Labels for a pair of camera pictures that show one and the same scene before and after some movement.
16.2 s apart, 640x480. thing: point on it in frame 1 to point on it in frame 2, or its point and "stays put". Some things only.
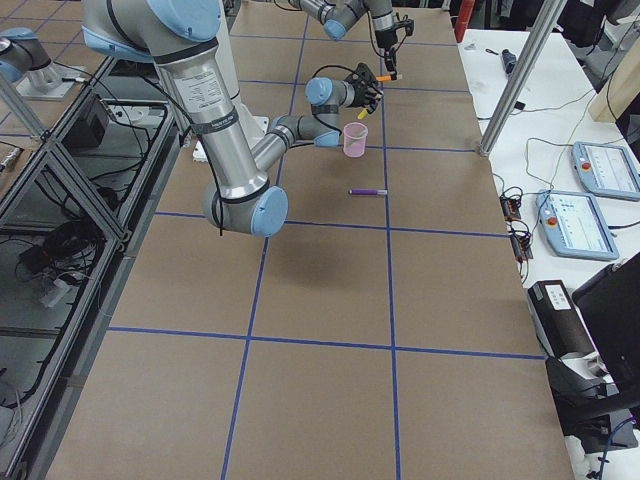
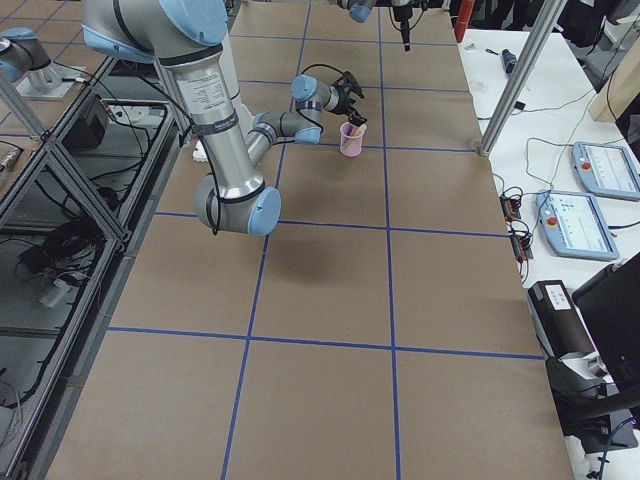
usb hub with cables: (510, 208) stays put
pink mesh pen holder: (354, 139) stays put
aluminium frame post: (549, 13) stays put
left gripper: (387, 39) to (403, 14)
